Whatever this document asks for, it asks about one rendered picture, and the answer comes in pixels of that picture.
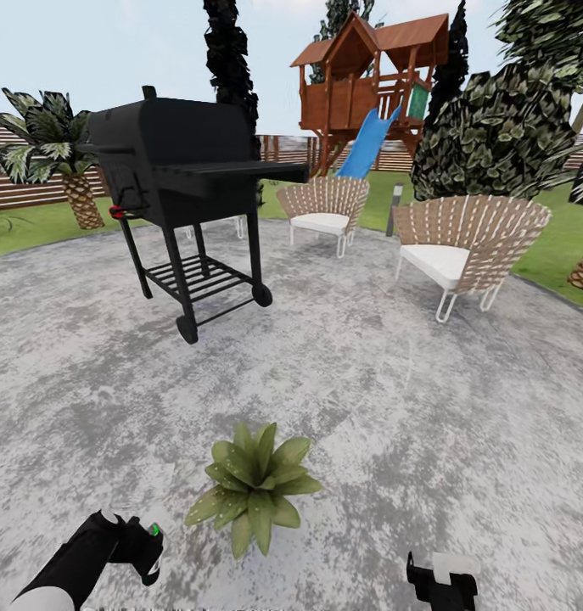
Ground insectifuge atomizer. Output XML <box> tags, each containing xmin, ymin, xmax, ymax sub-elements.
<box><xmin>142</xmin><ymin>531</ymin><xmax>164</xmax><ymax>586</ymax></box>

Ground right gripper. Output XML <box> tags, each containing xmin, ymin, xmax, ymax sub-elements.
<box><xmin>407</xmin><ymin>552</ymin><xmax>479</xmax><ymax>611</ymax></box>

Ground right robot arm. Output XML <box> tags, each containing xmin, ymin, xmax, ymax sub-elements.
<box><xmin>407</xmin><ymin>552</ymin><xmax>480</xmax><ymax>611</ymax></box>

